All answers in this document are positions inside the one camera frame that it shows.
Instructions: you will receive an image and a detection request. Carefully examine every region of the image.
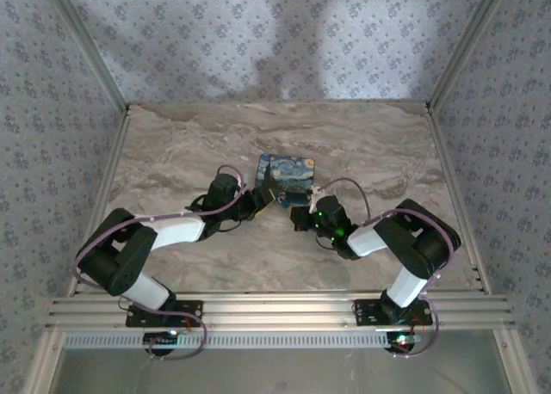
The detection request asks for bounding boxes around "starry night print tray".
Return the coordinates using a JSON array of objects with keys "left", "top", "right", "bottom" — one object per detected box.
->
[{"left": 254, "top": 152, "right": 320, "bottom": 209}]

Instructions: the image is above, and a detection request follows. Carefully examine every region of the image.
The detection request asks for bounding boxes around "right controller board green light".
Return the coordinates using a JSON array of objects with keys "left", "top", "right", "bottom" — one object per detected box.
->
[{"left": 386, "top": 330, "right": 426, "bottom": 354}]

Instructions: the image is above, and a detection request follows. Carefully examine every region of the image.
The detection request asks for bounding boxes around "controller board green light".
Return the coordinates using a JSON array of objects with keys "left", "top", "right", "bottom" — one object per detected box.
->
[
  {"left": 142, "top": 330, "right": 181, "bottom": 348},
  {"left": 386, "top": 330, "right": 426, "bottom": 354}
]

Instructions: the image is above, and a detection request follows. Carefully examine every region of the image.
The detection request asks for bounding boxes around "left controller board green light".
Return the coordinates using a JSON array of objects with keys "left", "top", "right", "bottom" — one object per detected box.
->
[{"left": 142, "top": 330, "right": 181, "bottom": 348}]

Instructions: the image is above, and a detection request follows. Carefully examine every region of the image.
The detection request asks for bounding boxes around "aluminium mounting rail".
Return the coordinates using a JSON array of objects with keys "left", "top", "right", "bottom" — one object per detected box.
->
[{"left": 46, "top": 291, "right": 517, "bottom": 329}]

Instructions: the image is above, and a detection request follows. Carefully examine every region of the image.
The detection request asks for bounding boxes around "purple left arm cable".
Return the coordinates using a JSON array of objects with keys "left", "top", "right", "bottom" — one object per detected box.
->
[{"left": 71, "top": 164, "right": 247, "bottom": 290}]

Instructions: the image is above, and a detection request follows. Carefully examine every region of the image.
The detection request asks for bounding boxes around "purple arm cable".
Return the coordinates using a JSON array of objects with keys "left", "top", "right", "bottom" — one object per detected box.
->
[
  {"left": 71, "top": 164, "right": 247, "bottom": 290},
  {"left": 317, "top": 177, "right": 455, "bottom": 296}
]

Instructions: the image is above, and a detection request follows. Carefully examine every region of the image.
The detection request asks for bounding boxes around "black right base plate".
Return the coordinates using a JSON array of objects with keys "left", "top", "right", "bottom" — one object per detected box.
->
[{"left": 352, "top": 298, "right": 433, "bottom": 327}]

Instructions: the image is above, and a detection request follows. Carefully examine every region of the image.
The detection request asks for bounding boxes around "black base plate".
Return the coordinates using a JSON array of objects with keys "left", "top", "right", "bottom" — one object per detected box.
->
[
  {"left": 125, "top": 299, "right": 205, "bottom": 328},
  {"left": 352, "top": 298, "right": 433, "bottom": 327}
]

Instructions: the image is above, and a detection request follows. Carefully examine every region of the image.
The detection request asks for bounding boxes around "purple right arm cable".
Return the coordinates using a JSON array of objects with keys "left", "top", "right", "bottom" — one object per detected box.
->
[{"left": 317, "top": 177, "right": 455, "bottom": 296}]

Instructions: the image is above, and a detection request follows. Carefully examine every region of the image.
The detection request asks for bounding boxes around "slotted grey cable duct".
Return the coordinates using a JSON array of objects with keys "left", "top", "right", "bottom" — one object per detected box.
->
[{"left": 63, "top": 330, "right": 393, "bottom": 350}]

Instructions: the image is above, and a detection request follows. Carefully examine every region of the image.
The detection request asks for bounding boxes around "aluminium side frame rail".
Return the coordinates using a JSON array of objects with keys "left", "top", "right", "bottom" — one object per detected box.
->
[
  {"left": 425, "top": 105, "right": 492, "bottom": 296},
  {"left": 64, "top": 105, "right": 133, "bottom": 299}
]

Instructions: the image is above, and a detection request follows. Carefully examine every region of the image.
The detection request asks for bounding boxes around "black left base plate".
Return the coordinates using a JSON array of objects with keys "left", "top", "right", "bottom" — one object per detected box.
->
[{"left": 125, "top": 299, "right": 205, "bottom": 328}]

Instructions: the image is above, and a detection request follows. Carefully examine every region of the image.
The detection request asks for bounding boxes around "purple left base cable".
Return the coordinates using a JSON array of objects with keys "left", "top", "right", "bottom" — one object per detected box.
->
[{"left": 127, "top": 306, "right": 208, "bottom": 362}]

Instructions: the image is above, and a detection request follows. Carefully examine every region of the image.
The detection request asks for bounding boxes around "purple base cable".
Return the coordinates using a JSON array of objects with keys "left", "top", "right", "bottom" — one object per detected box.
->
[
  {"left": 392, "top": 293, "right": 440, "bottom": 360},
  {"left": 127, "top": 306, "right": 208, "bottom": 362}
]

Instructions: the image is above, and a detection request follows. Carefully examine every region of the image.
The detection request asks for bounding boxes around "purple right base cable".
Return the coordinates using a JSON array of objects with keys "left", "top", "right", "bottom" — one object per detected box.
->
[{"left": 392, "top": 293, "right": 440, "bottom": 360}]

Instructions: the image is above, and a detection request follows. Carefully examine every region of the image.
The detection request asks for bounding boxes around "aluminium frame post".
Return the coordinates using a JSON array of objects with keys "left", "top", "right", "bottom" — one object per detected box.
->
[
  {"left": 427, "top": 0, "right": 513, "bottom": 113},
  {"left": 44, "top": 0, "right": 131, "bottom": 114}
]

